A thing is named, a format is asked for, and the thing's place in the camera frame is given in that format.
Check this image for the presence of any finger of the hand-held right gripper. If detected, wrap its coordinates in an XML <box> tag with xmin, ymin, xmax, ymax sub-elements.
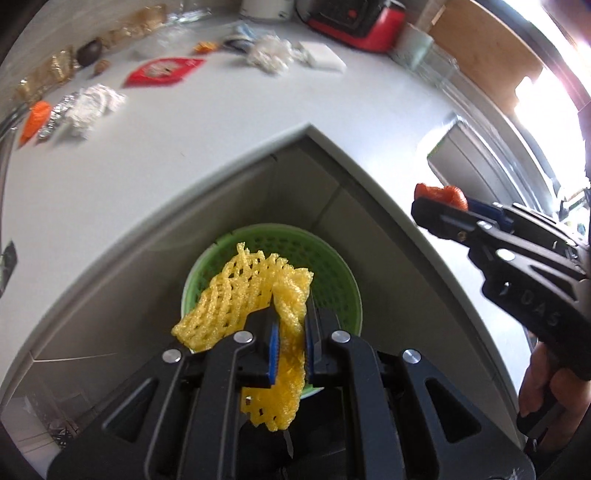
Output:
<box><xmin>411</xmin><ymin>198</ymin><xmax>587</xmax><ymax>282</ymax></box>
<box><xmin>466</xmin><ymin>199</ymin><xmax>571</xmax><ymax>250</ymax></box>

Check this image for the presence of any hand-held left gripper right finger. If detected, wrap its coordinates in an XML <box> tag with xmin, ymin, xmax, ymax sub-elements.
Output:
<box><xmin>302</xmin><ymin>295</ymin><xmax>536</xmax><ymax>480</ymax></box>

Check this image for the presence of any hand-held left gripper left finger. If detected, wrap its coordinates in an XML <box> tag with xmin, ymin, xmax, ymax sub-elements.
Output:
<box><xmin>46</xmin><ymin>308</ymin><xmax>283</xmax><ymax>480</ymax></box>

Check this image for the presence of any orange plastic piece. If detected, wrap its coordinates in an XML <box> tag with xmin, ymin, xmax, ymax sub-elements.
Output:
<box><xmin>414</xmin><ymin>183</ymin><xmax>468</xmax><ymax>210</ymax></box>

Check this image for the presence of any yellow foam fruit net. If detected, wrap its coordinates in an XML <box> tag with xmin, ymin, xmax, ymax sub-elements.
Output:
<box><xmin>171</xmin><ymin>242</ymin><xmax>315</xmax><ymax>432</ymax></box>

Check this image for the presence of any green plastic basket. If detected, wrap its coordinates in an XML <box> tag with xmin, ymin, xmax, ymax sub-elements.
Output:
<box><xmin>181</xmin><ymin>223</ymin><xmax>364</xmax><ymax>401</ymax></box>

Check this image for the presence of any blue white towel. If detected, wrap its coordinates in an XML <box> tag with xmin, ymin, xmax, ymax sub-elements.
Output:
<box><xmin>225</xmin><ymin>25</ymin><xmax>259</xmax><ymax>54</ymax></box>

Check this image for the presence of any person's right hand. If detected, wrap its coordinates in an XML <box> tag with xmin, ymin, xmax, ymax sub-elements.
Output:
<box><xmin>518</xmin><ymin>339</ymin><xmax>591</xmax><ymax>462</ymax></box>

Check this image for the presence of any white appliance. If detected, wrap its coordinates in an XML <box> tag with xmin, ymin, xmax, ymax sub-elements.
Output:
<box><xmin>427</xmin><ymin>117</ymin><xmax>557</xmax><ymax>217</ymax></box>

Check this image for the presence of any brown wooden board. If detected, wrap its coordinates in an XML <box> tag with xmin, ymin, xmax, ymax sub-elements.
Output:
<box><xmin>429</xmin><ymin>0</ymin><xmax>546</xmax><ymax>121</ymax></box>

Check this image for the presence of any pale patterned glass container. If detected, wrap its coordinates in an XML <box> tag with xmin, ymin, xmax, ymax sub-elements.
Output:
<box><xmin>390</xmin><ymin>23</ymin><xmax>435</xmax><ymax>70</ymax></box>

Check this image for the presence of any black red blender base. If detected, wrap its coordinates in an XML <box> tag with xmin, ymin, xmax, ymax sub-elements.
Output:
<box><xmin>295</xmin><ymin>0</ymin><xmax>407</xmax><ymax>51</ymax></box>

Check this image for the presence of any white crumpled plastic bag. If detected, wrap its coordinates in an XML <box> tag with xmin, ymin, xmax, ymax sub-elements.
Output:
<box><xmin>245</xmin><ymin>36</ymin><xmax>308</xmax><ymax>75</ymax></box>

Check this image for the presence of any white electric kettle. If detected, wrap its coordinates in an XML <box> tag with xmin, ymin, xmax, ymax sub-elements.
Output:
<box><xmin>239</xmin><ymin>0</ymin><xmax>296</xmax><ymax>23</ymax></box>

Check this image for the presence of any red snack packet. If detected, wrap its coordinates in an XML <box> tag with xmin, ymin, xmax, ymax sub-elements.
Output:
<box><xmin>124</xmin><ymin>56</ymin><xmax>206</xmax><ymax>88</ymax></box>

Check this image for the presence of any white crumpled tissue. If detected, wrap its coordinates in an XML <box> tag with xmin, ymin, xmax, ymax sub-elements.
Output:
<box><xmin>65</xmin><ymin>84</ymin><xmax>126</xmax><ymax>139</ymax></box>

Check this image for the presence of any clear plastic film sheet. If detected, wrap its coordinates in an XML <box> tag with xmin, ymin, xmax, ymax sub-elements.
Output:
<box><xmin>166</xmin><ymin>7</ymin><xmax>241</xmax><ymax>27</ymax></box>

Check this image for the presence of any crumpled aluminium foil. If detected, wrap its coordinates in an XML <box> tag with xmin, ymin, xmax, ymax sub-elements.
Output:
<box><xmin>36</xmin><ymin>90</ymin><xmax>83</xmax><ymax>144</ymax></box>

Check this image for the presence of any orange plastic wrapper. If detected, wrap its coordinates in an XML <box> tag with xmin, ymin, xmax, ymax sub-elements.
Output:
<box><xmin>17</xmin><ymin>100</ymin><xmax>52</xmax><ymax>148</ymax></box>

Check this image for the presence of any small clear glass cup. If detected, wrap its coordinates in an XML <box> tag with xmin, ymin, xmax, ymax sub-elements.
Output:
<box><xmin>108</xmin><ymin>25</ymin><xmax>153</xmax><ymax>47</ymax></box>

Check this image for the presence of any amber glass mug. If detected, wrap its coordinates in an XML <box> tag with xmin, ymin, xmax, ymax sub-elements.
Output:
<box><xmin>127</xmin><ymin>4</ymin><xmax>168</xmax><ymax>28</ymax></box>

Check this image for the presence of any amber glass cup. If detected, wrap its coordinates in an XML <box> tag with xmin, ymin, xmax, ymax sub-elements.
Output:
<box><xmin>14</xmin><ymin>76</ymin><xmax>48</xmax><ymax>104</ymax></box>
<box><xmin>48</xmin><ymin>46</ymin><xmax>77</xmax><ymax>84</ymax></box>

